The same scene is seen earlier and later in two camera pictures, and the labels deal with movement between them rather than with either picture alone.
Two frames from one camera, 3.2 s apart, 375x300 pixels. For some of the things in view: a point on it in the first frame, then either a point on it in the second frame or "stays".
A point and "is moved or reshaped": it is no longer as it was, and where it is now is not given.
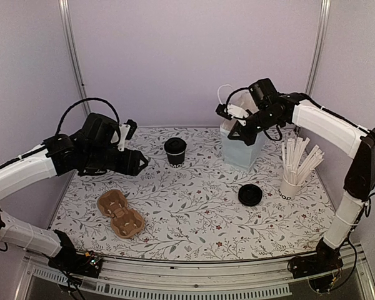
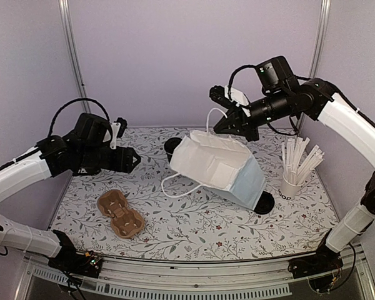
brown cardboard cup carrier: [125, 223] stays
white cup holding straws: [287, 190] stays
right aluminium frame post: [325, 6] stays
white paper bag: [235, 152] is moved or reshaped
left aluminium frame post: [67, 19] stays
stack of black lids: [250, 195] -> [265, 203]
